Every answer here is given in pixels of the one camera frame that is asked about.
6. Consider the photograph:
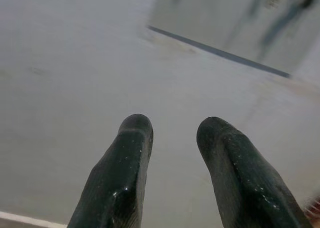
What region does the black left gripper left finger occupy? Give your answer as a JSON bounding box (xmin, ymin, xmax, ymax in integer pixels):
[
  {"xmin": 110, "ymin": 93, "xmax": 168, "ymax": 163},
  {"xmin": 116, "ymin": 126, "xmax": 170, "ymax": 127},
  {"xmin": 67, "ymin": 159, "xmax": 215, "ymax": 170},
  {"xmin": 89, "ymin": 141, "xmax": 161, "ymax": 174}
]
[{"xmin": 66, "ymin": 113, "xmax": 155, "ymax": 228}]

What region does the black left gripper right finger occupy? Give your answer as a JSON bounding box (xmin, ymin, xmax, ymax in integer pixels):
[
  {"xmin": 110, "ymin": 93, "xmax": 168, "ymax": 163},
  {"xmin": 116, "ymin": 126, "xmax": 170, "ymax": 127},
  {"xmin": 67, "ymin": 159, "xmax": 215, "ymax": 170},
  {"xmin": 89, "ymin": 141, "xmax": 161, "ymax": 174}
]
[{"xmin": 196, "ymin": 116, "xmax": 313, "ymax": 228}]

